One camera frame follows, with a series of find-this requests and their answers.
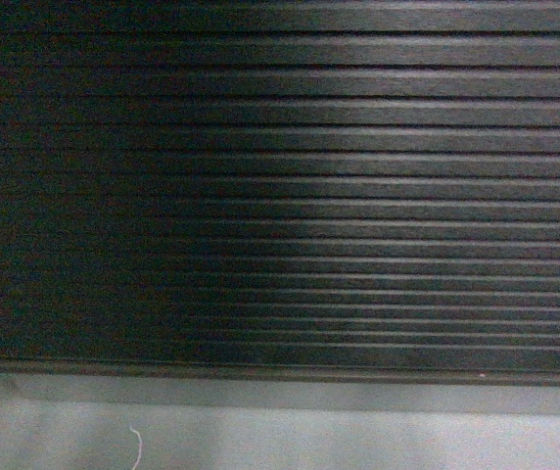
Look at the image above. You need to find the black checkout counter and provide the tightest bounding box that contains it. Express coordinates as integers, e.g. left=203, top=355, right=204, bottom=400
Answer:
left=0, top=1, right=560, bottom=415

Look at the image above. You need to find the white thread on floor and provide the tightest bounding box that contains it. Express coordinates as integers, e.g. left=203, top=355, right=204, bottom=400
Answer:
left=128, top=424, right=144, bottom=470

